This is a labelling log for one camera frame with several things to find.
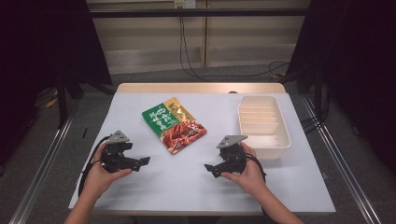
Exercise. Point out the person's right hand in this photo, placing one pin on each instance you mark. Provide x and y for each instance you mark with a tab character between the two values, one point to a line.
253	179

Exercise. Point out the white wall power outlet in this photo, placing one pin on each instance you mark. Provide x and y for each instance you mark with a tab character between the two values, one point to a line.
185	3

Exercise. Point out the metal floor rail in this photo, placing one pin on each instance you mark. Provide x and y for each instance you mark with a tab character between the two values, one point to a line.
339	165
40	174

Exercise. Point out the white table mat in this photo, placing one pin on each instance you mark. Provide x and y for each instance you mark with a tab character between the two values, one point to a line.
174	183

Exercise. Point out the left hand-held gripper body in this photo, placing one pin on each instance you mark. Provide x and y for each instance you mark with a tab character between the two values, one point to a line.
115	155

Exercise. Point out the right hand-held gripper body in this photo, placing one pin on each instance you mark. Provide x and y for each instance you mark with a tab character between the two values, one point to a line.
233	157

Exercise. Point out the white plastic container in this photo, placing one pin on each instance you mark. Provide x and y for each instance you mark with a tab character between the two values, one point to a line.
264	137

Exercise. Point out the black horizontal bar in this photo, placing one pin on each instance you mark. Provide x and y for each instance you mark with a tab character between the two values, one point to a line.
199	12

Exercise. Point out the black metal stand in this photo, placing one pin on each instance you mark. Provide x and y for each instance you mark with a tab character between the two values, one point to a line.
62	99

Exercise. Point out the yellow floor object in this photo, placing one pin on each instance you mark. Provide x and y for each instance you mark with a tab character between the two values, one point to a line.
52	100

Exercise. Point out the person's left hand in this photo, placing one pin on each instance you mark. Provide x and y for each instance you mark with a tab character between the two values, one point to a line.
98	179

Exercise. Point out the small black floor object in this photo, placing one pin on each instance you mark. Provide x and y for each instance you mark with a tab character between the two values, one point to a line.
84	132

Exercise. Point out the dark curtain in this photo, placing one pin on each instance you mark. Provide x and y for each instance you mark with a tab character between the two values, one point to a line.
43	43
355	62

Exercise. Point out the green and red food packet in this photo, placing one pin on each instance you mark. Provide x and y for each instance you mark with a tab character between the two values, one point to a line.
174	127

